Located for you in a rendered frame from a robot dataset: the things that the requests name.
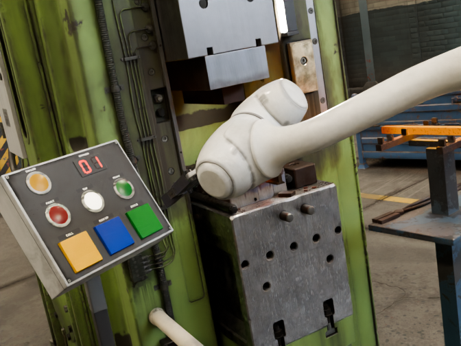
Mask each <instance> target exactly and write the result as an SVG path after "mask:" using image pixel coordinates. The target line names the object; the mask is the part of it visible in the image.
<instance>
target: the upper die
mask: <svg viewBox="0 0 461 346"><path fill-rule="evenodd" d="M166 67H167V74H168V77H169V84H170V88H171V91H210V90H214V89H220V88H224V87H229V86H233V85H237V84H243V83H247V82H252V81H256V80H262V79H266V78H269V77H270V76H269V71H268V62H267V58H266V52H265V45H263V46H258V47H252V48H248V49H240V50H237V51H230V52H225V53H221V54H214V55H209V56H203V57H199V58H192V59H187V60H177V61H172V62H166Z"/></svg>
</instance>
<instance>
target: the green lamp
mask: <svg viewBox="0 0 461 346"><path fill-rule="evenodd" d="M116 188H117V191H118V192H119V193H120V194H121V195H122V196H129V195H131V193H132V187H131V186H130V184H129V183H128V182H126V181H118V182H117V184H116Z"/></svg>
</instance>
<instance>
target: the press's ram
mask: <svg viewBox="0 0 461 346"><path fill-rule="evenodd" d="M154 5H155V9H156V15H157V19H158V26H159V30H160V34H161V41H162V45H163V52H164V56H165V62H172V61H177V60H187V59H192V58H199V57H203V56H209V55H214V54H221V53H225V52H230V51H237V50H240V49H248V48H252V47H258V46H263V45H270V44H274V43H278V42H279V41H278V36H277V30H276V22H275V17H274V8H273V3H272V0H154Z"/></svg>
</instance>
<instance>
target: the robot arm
mask: <svg viewBox="0 0 461 346"><path fill-rule="evenodd" d="M460 90H461V47H458V48H455V49H452V50H451V51H448V52H445V53H443V54H441V55H439V56H436V57H433V58H431V59H429V60H426V61H424V62H422V63H420V64H417V65H415V66H413V67H410V68H409V69H406V70H405V71H402V72H401V73H398V74H396V75H395V76H392V77H391V78H388V79H387V80H385V81H383V82H381V83H379V84H377V85H375V86H373V87H372V88H370V89H368V90H366V91H364V92H362V93H360V94H358V95H356V96H355V97H352V98H351V99H349V100H347V101H345V102H343V103H341V104H339V105H337V106H335V107H333V108H331V109H329V110H327V111H325V112H324V113H321V114H319V115H317V116H315V117H313V118H311V119H308V120H306V121H303V122H300V121H301V120H302V118H303V117H304V115H305V113H306V112H307V109H308V104H307V100H306V98H305V95H304V93H303V92H302V91H301V89H300V88H299V87H298V86H297V85H296V84H294V83H293V82H291V81H289V80H287V79H283V78H281V79H278V80H275V81H273V82H270V83H268V84H266V85H264V86H262V87H261V88H260V89H258V90H257V91H255V92H254V93H253V94H252V95H251V96H250V97H248V98H247V99H246V100H244V101H243V102H242V103H241V104H240V105H239V106H238V107H237V108H236V109H235V111H234V112H233V114H232V115H231V118H230V119H229V120H228V121H227V122H225V123H223V124H222V125H221V126H220V127H219V128H218V129H217V130H216V131H215V132H214V133H213V134H212V135H211V136H210V137H209V139H208V140H207V142H206V143H205V144H204V146H203V147H202V149H201V151H200V153H199V155H198V159H197V163H196V164H195V165H194V166H193V167H192V168H191V169H187V170H185V171H184V174H183V175H182V176H181V177H180V178H179V179H178V180H177V181H175V182H173V185H172V186H171V189H170V190H168V191H167V192H166V193H165V194H163V195H162V196H161V200H162V201H163V203H164V204H165V206H166V208H168V207H171V206H172V205H173V204H174V203H176V202H177V201H178V200H180V199H181V198H182V197H183V196H184V195H185V194H187V193H188V192H189V194H191V193H192V192H193V190H192V188H193V187H197V186H198V185H199V184H200V185H201V187H202V188H203V190H204V191H205V192H206V193H208V194H209V195H211V196H212V197H214V198H217V199H220V200H228V199H232V198H236V197H238V196H241V195H243V194H245V193H246V192H247V191H248V190H249V189H254V188H255V187H256V186H258V185H260V184H262V183H264V182H266V181H268V180H270V179H271V178H274V177H277V176H278V175H279V174H280V173H281V170H282V169H283V166H284V165H285V164H286V163H289V162H291V161H294V160H297V159H299V158H302V157H305V156H307V155H310V154H313V153H315V152H317V151H320V150H322V149H325V148H327V147H329V146H332V145H333V144H335V143H337V142H339V141H342V140H344V139H346V138H348V137H350V136H353V135H355V134H357V133H359V132H361V131H363V130H366V129H367V128H370V127H371V126H374V125H375V124H378V123H380V122H382V121H384V120H386V119H389V118H391V117H393V116H395V115H397V114H399V113H402V112H403V111H406V110H407V109H409V108H412V107H414V106H416V105H418V104H421V103H423V102H426V101H427V100H430V99H432V98H435V97H438V96H440V95H444V94H447V93H451V92H454V91H460Z"/></svg>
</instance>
